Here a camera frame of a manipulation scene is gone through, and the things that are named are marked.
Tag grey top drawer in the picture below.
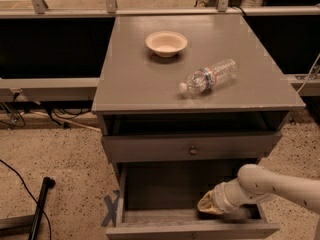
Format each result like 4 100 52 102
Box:
102 131 282 163

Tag grey drawer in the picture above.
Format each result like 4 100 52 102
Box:
106 160 279 240
102 131 282 163

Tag cable bundle under railing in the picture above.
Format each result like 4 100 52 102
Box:
0 92 102 133

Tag blue tape X mark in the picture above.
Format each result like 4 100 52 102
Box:
101 190 120 227

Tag black metal stand leg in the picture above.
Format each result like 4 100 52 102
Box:
0 176 56 240

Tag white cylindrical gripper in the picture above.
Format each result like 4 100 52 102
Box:
197 179 250 215

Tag clear plastic water bottle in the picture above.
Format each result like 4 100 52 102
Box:
179 59 240 95

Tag black floor cable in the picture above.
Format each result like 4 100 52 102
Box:
0 159 53 240

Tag grey wooden drawer cabinet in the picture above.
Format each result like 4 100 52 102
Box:
91 14 306 172

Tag beige paper bowl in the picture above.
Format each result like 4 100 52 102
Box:
145 31 188 58

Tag white cable at right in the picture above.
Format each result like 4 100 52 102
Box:
295 52 320 95

